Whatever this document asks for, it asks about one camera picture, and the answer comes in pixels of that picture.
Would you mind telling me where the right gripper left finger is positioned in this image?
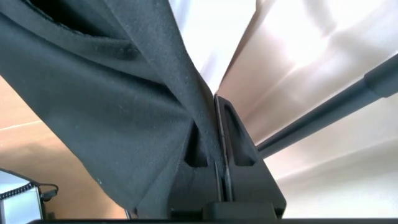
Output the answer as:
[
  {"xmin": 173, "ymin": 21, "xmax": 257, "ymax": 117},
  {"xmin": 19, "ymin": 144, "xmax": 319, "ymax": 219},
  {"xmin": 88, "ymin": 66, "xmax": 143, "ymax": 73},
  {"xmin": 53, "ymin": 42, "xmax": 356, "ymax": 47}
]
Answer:
[{"xmin": 169, "ymin": 119, "xmax": 224, "ymax": 219}]

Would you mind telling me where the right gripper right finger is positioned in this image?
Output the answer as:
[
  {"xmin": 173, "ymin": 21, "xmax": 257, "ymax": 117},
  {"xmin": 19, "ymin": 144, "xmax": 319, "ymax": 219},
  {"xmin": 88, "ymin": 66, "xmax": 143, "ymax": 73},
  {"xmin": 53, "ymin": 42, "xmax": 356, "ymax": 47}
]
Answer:
[{"xmin": 213, "ymin": 94, "xmax": 287, "ymax": 219}]

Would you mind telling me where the black garment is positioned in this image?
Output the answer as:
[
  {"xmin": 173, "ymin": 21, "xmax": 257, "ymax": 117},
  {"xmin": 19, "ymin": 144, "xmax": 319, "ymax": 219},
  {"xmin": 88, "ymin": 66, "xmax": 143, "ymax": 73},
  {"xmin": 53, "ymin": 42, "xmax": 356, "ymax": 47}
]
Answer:
[{"xmin": 0, "ymin": 0, "xmax": 225, "ymax": 219}]

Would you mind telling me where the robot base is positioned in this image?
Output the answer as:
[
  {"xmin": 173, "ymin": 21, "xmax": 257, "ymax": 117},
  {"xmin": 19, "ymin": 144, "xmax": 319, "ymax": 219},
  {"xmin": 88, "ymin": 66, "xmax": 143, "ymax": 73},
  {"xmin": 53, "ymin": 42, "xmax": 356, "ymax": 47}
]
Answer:
[{"xmin": 0, "ymin": 168, "xmax": 60, "ymax": 220}]

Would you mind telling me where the black clothes rack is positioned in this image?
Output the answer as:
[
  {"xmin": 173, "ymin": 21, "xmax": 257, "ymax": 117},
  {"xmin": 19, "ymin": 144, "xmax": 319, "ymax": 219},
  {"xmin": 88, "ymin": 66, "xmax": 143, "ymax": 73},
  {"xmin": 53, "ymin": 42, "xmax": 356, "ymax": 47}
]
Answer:
[{"xmin": 256, "ymin": 53, "xmax": 398, "ymax": 160}]

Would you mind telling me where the beige curtain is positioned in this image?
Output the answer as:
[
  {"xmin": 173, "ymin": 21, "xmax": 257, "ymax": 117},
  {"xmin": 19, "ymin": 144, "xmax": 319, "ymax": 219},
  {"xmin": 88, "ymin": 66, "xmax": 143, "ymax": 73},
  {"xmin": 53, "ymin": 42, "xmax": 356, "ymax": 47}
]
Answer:
[{"xmin": 215, "ymin": 0, "xmax": 398, "ymax": 219}]

